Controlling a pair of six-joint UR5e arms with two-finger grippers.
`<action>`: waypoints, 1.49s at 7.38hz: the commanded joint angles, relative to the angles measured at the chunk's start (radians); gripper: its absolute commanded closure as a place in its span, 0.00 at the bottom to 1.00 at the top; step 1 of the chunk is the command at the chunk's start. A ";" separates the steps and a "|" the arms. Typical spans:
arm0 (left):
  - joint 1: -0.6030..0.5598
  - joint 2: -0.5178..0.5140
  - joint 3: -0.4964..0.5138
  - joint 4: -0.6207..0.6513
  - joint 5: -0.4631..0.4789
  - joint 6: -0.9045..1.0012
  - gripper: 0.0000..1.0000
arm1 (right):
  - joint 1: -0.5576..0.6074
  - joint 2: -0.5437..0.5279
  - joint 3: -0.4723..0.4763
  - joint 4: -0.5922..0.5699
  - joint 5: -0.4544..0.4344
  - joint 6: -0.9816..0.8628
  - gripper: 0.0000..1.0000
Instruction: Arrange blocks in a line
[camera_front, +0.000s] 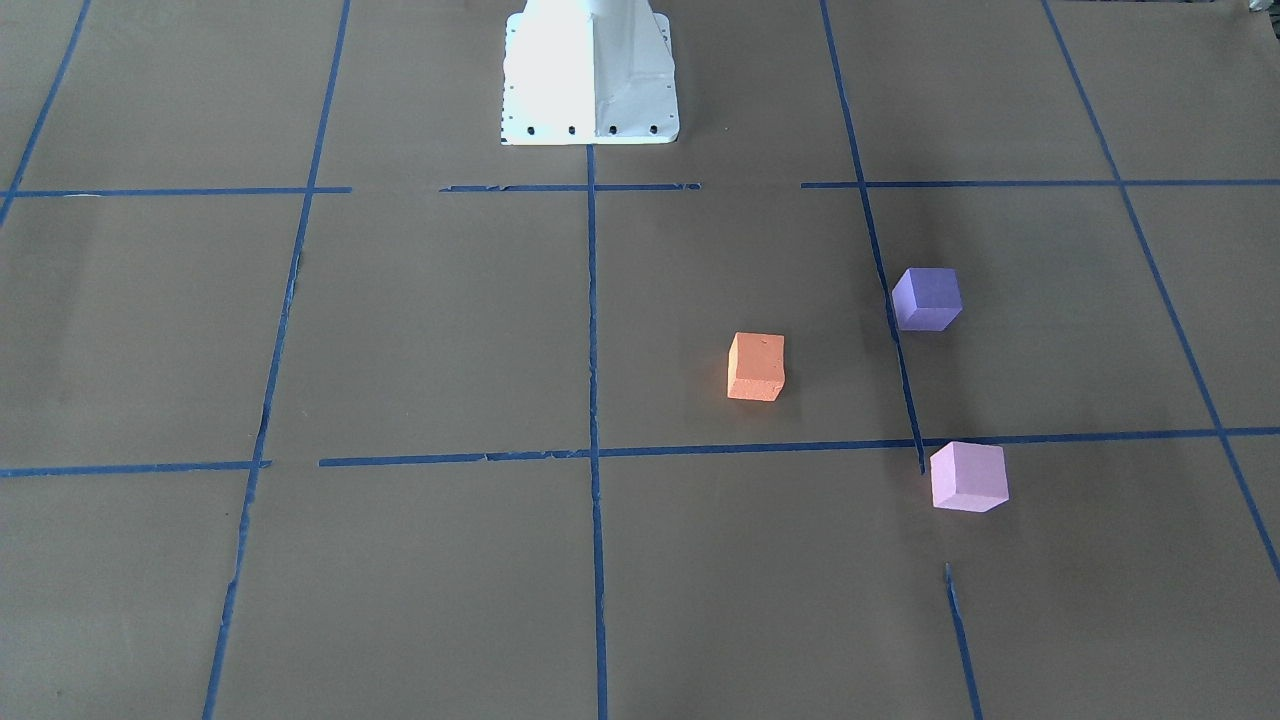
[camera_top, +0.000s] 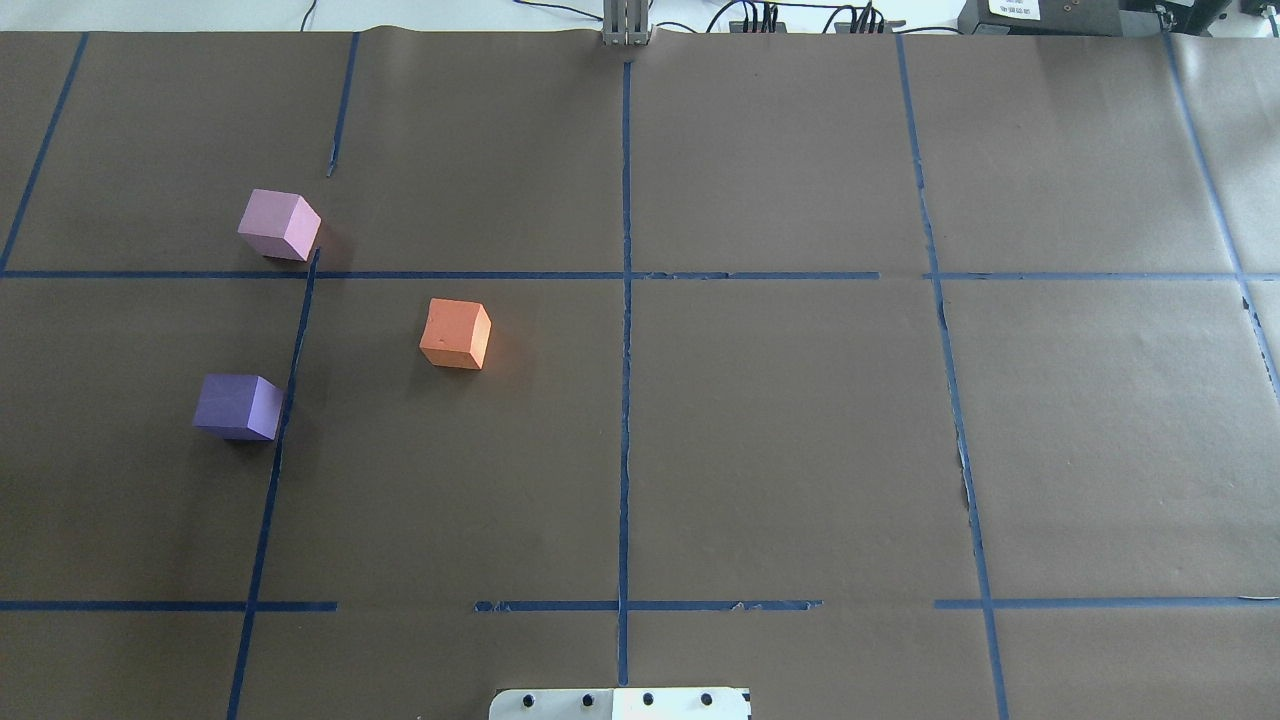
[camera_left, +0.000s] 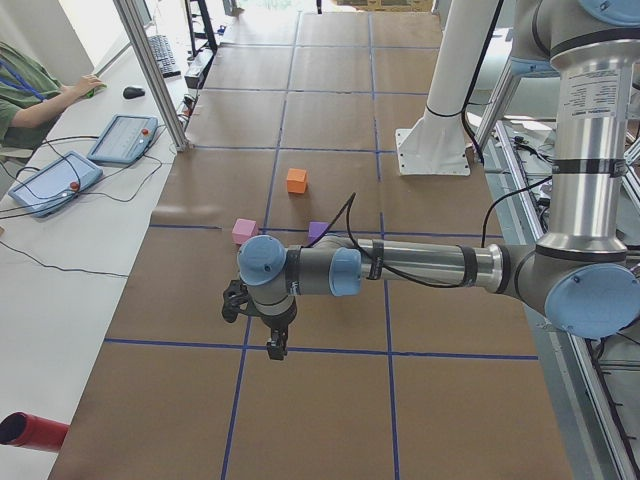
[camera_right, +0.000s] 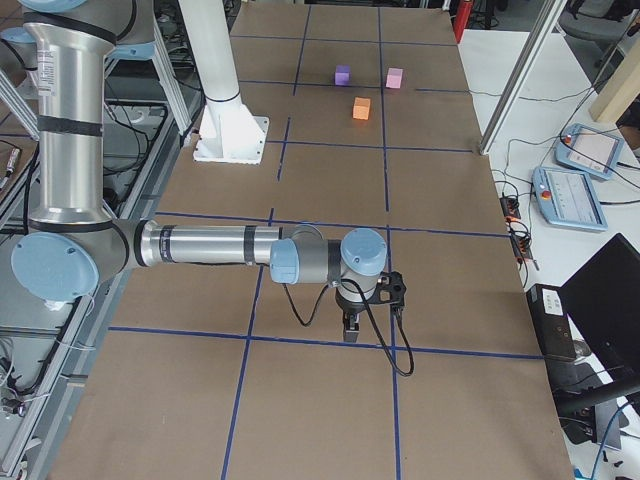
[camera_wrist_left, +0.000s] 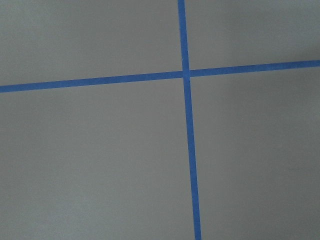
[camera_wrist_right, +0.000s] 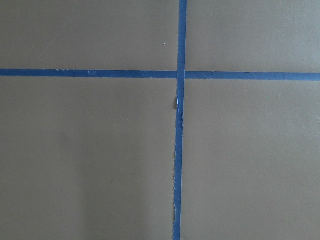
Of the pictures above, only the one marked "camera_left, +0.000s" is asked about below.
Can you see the black keyboard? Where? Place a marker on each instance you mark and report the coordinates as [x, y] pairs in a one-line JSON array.
[[163, 55]]

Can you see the pink foam cube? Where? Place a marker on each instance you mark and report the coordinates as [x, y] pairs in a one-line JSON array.
[[243, 230]]

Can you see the near blue teach pendant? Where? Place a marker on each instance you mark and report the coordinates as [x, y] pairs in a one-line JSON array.
[[56, 184]]

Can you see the orange foam cube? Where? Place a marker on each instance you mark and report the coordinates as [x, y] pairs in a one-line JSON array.
[[296, 181]]

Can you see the person's hand on desk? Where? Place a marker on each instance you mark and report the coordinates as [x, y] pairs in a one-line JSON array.
[[87, 86]]

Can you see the seated person green shirt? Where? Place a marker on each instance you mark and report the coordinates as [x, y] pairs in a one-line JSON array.
[[32, 100]]

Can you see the blue teach pendant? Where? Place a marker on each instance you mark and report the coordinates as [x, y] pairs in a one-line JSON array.
[[124, 140], [56, 184]]

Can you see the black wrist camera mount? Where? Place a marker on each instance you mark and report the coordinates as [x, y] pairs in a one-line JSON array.
[[235, 301]]

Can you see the red cylinder tube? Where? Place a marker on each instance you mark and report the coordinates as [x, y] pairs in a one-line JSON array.
[[29, 431]]

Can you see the purple foam cube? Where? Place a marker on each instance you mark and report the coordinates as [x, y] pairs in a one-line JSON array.
[[316, 229]]

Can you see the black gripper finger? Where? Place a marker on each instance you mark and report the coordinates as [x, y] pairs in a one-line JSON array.
[[273, 349], [283, 341]]

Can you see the far blue teach pendant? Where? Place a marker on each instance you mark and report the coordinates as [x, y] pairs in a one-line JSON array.
[[124, 140]]

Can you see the black computer mouse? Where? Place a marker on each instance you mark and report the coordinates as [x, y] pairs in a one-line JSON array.
[[132, 92]]

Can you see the white pedestal column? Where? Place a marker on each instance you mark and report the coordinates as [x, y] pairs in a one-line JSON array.
[[435, 145]]

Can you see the aluminium frame post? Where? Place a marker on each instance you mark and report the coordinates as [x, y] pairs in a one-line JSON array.
[[136, 33]]

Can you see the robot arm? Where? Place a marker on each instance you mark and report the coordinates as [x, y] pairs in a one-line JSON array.
[[575, 275]]

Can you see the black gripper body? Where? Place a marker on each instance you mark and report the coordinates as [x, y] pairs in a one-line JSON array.
[[276, 324]]

